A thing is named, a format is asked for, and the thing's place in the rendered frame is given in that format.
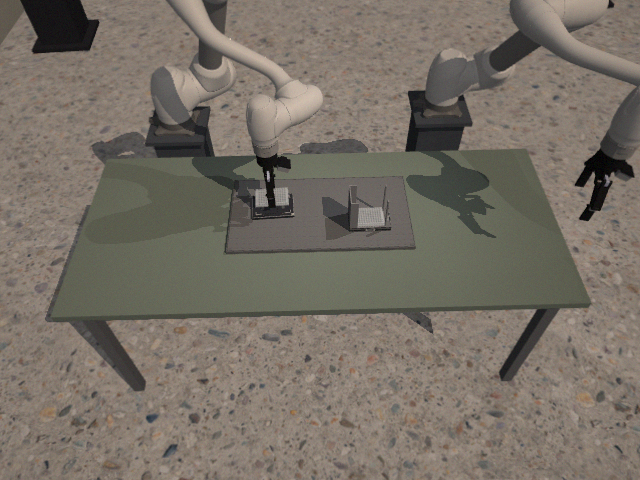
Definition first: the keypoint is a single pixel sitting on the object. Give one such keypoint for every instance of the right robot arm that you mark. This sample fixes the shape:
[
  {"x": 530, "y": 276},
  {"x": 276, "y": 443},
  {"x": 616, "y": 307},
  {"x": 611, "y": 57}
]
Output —
[{"x": 175, "y": 93}]

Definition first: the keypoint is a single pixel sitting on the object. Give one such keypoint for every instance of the dark grey rectangular frame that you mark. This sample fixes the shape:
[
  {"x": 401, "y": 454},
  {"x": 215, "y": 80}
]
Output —
[{"x": 270, "y": 213}]

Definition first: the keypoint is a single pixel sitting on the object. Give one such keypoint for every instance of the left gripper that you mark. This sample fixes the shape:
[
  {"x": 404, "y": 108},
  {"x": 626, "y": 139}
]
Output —
[{"x": 600, "y": 190}]

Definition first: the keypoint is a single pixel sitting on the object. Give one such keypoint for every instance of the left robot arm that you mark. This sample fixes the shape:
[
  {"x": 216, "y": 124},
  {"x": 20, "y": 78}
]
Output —
[{"x": 544, "y": 23}]

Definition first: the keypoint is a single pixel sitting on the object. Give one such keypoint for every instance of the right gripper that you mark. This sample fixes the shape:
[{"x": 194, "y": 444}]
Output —
[{"x": 268, "y": 169}]

